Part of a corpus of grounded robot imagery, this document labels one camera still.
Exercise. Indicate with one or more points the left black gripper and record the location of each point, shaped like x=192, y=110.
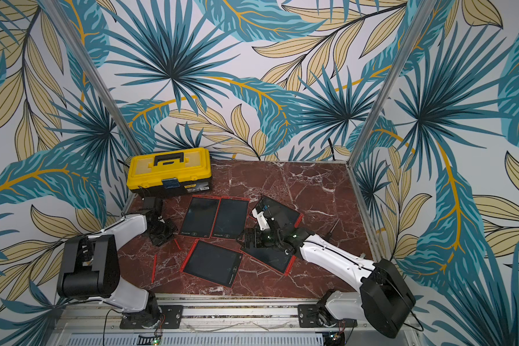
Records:
x=172, y=229

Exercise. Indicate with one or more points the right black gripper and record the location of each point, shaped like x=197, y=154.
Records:
x=258, y=233

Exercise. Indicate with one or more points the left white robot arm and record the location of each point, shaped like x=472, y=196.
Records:
x=90, y=268

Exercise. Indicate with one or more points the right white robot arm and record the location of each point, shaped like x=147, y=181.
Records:
x=381, y=296

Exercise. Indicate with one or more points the middle right writing tablet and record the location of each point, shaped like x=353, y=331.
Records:
x=273, y=258

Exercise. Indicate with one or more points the back left writing tablet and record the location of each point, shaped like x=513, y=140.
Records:
x=230, y=218

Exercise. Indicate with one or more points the front left writing tablet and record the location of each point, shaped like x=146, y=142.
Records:
x=214, y=264

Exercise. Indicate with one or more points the yellow black screwdriver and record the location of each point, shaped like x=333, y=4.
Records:
x=329, y=234

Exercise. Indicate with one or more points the yellow black toolbox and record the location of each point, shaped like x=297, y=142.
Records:
x=170, y=174

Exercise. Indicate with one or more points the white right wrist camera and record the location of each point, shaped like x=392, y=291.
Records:
x=263, y=217

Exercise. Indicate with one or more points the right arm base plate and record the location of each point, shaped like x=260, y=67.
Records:
x=315, y=315

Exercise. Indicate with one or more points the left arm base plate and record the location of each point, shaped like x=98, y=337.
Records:
x=157, y=317

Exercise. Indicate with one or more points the aluminium front rail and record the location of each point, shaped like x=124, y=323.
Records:
x=222, y=320

